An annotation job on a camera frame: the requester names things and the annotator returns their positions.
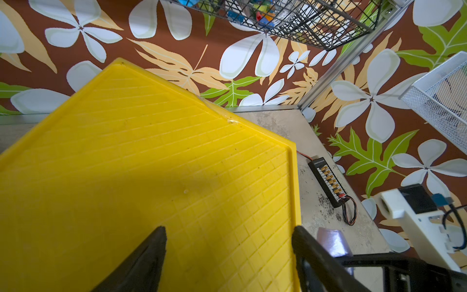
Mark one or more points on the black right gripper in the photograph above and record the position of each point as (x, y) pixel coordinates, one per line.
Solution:
(406, 274)

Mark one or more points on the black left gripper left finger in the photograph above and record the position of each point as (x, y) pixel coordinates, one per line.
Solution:
(141, 270)

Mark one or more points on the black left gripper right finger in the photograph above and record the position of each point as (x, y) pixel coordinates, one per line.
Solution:
(317, 270)

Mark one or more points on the purple trash bag roll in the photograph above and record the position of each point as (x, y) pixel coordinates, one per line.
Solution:
(334, 242)

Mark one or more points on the yellow plastic drawer cabinet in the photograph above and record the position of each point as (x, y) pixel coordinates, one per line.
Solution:
(130, 152)

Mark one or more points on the black parallel charging board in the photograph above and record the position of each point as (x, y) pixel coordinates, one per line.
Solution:
(329, 182)

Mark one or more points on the white mesh basket right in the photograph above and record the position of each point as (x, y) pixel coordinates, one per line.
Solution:
(440, 98)

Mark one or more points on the aluminium frame post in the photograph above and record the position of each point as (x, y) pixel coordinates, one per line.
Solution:
(396, 9)

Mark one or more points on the black wire basket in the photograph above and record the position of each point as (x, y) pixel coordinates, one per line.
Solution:
(323, 24)

